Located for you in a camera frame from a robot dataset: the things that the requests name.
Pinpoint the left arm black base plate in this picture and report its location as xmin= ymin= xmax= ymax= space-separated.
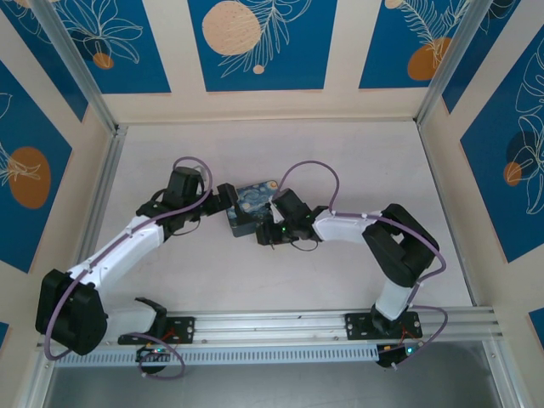
xmin=117 ymin=315 xmax=197 ymax=346

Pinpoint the aluminium mounting rail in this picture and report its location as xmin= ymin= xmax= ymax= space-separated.
xmin=36 ymin=306 xmax=505 ymax=348

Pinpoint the aluminium table edge rail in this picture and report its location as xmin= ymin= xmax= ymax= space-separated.
xmin=82 ymin=124 xmax=129 ymax=267
xmin=416 ymin=121 xmax=479 ymax=308

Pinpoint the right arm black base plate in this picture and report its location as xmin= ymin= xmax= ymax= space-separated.
xmin=343 ymin=311 xmax=424 ymax=342

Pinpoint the white slotted cable duct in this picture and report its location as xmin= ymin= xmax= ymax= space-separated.
xmin=53 ymin=344 xmax=380 ymax=367

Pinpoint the grey metal sheet panel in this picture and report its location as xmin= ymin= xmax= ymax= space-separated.
xmin=42 ymin=364 xmax=505 ymax=408

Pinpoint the aluminium frame post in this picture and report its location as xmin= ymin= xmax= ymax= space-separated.
xmin=28 ymin=0 xmax=120 ymax=134
xmin=415 ymin=0 xmax=501 ymax=127

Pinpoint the starry night painted tin box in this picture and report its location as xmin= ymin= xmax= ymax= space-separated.
xmin=226 ymin=178 xmax=281 ymax=239

